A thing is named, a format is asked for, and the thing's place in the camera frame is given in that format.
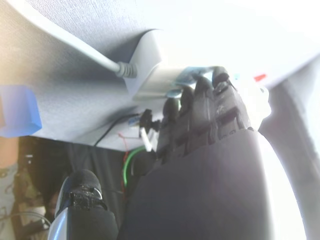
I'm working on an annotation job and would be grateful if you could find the white power strip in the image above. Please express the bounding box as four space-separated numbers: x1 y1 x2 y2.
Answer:
123 28 218 102

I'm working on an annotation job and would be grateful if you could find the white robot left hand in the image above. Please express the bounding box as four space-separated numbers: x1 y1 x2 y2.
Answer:
47 65 308 240

